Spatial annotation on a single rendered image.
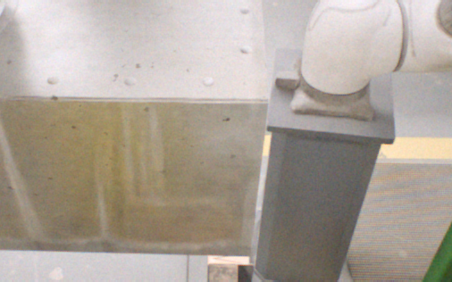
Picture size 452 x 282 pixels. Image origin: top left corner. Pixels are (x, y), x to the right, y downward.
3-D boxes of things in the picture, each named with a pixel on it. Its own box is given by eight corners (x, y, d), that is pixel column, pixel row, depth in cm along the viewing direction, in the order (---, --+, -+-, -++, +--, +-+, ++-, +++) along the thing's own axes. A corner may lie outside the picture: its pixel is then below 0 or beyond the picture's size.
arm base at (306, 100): (278, 60, 160) (280, 41, 156) (371, 68, 156) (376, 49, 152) (272, 111, 148) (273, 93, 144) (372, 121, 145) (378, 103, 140)
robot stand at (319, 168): (256, 212, 215) (276, 47, 163) (342, 224, 211) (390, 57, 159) (247, 286, 198) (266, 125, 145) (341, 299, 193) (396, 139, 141)
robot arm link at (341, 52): (294, 50, 153) (306, -32, 137) (372, 46, 153) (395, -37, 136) (305, 97, 142) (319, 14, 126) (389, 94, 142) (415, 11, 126)
